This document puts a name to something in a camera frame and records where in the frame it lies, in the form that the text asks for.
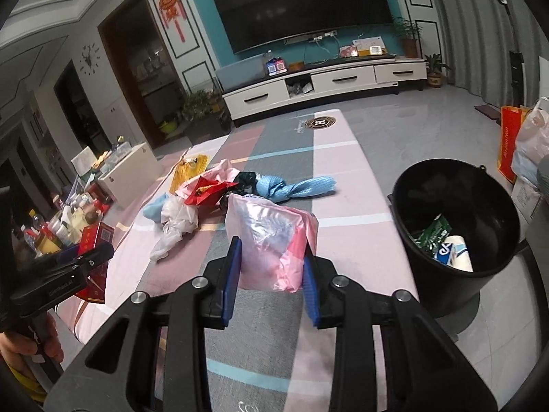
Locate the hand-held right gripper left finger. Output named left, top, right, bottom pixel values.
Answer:
left=45, top=236, right=243, bottom=412

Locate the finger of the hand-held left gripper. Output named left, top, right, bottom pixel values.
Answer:
left=56, top=242, right=115, bottom=273

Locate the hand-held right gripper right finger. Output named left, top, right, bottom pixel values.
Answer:
left=302, top=254, right=498, bottom=412

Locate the pink plastic bag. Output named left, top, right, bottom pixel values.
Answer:
left=225, top=193, right=319, bottom=293

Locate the red snack packet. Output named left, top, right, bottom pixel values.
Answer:
left=184, top=176, right=238, bottom=207

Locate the black plastic bucket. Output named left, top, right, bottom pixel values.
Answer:
left=388, top=159, right=522, bottom=318

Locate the person's left hand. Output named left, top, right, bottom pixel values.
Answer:
left=0, top=313, right=65, bottom=368

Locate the red carton box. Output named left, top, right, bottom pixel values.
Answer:
left=75, top=222, right=116, bottom=305

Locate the cluster of bottles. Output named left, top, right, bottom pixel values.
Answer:
left=21, top=193, right=112, bottom=258

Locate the dark green plastic bag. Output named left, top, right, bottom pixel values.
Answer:
left=234, top=172, right=258, bottom=196

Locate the white storage box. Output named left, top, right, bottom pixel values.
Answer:
left=96, top=144, right=164, bottom=209

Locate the blue knotted plastic bag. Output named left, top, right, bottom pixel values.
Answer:
left=253, top=174, right=337, bottom=203

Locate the yellow packet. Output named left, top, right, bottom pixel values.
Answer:
left=169, top=154, right=209, bottom=196

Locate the striped pink grey blanket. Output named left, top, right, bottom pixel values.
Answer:
left=56, top=109, right=421, bottom=412

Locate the green snack packet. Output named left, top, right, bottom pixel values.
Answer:
left=407, top=215, right=453, bottom=252

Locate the white blue paper packet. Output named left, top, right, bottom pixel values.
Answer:
left=433, top=234, right=475, bottom=273

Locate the cluster of leafy potted plants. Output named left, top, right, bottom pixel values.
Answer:
left=180, top=90, right=232, bottom=138

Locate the dark framed glass door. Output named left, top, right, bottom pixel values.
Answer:
left=98, top=0, right=189, bottom=149

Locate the glass fish tank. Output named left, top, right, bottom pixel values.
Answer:
left=214, top=58, right=269, bottom=93

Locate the white television cabinet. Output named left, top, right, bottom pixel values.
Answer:
left=221, top=56, right=428, bottom=123

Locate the white cardboard box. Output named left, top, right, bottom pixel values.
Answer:
left=510, top=176, right=545, bottom=224

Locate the orange shopping bag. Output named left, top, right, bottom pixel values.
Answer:
left=498, top=105, right=533, bottom=185

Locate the white desk calendar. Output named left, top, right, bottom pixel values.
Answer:
left=352, top=36, right=386, bottom=57

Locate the dark red floor mat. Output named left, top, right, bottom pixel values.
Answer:
left=474, top=104, right=502, bottom=127

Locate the potted plant yellow pot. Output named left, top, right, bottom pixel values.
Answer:
left=422, top=54, right=451, bottom=89

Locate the large black television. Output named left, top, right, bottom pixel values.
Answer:
left=207, top=0, right=395, bottom=55

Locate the large white plastic bag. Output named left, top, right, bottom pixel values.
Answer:
left=510, top=96, right=549, bottom=181

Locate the potted plant brown pot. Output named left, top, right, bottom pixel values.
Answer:
left=392, top=17, right=423, bottom=58

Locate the black floor stand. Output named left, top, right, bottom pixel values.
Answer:
left=493, top=0, right=526, bottom=108

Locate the white upright panel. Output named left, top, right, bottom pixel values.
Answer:
left=538, top=56, right=549, bottom=99

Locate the black wall clock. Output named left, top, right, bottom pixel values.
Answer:
left=79, top=43, right=100, bottom=73

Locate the red knot wall decoration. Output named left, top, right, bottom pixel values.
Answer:
left=158, top=0, right=188, bottom=44

